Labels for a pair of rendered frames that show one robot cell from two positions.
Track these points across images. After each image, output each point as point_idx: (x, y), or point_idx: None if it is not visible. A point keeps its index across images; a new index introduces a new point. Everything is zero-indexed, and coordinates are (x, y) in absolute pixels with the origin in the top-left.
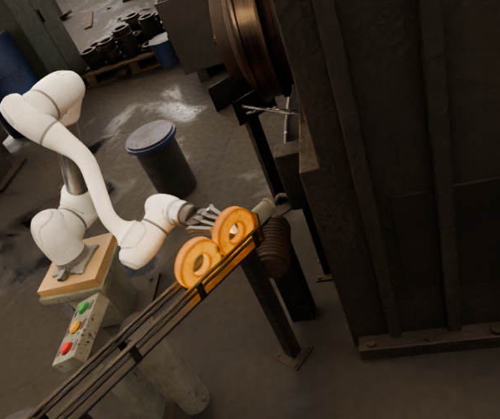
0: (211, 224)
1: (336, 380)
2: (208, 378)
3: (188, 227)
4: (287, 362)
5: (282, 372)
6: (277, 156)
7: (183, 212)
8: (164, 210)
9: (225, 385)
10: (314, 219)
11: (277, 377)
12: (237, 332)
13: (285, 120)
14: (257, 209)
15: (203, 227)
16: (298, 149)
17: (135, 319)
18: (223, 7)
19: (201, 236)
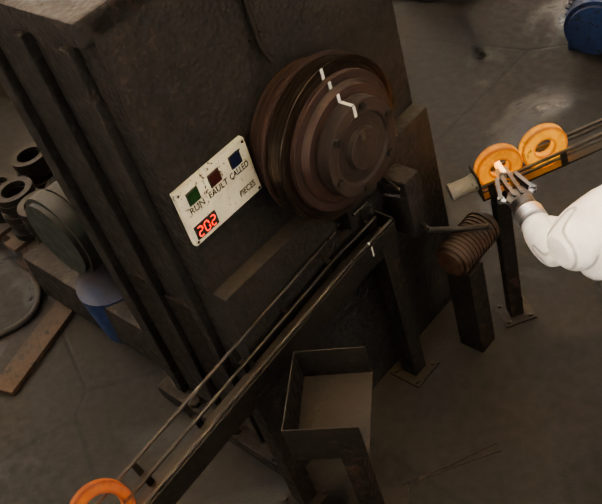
0: (511, 175)
1: (496, 273)
2: None
3: (532, 186)
4: (526, 304)
5: (536, 302)
6: (414, 169)
7: (528, 195)
8: (547, 215)
9: (600, 319)
10: (434, 150)
11: (544, 299)
12: (558, 361)
13: (350, 263)
14: (463, 179)
15: (519, 176)
16: (395, 164)
17: None
18: (366, 82)
19: (526, 140)
